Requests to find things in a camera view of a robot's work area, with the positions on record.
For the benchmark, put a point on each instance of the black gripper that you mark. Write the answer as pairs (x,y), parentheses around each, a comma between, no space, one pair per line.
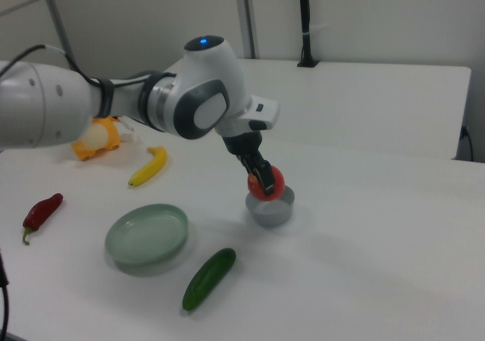
(242,144)

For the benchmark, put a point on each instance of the red apple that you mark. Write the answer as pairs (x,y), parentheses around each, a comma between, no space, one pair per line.
(257,190)

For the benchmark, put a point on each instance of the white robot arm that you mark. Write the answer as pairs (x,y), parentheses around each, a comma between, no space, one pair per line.
(204,91)

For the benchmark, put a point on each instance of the grey bowl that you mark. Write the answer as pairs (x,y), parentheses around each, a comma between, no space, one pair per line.
(271,216)

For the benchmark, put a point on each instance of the yellow banana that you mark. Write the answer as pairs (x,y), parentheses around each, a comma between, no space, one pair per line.
(151,166)

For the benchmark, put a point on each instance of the green cucumber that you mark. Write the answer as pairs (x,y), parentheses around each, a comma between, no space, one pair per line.
(208,278)

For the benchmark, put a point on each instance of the pale green plate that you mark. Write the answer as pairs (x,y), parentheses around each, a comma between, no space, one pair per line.
(148,235)

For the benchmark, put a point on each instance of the orange plush toy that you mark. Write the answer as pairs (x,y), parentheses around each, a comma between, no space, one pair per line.
(110,136)

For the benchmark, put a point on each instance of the black pole with clamp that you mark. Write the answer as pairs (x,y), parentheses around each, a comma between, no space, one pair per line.
(305,15)

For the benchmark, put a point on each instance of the red chili pepper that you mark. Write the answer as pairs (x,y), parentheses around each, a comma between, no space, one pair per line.
(41,210)

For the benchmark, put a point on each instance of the grey partition post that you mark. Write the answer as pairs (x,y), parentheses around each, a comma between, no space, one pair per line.
(57,19)
(246,15)

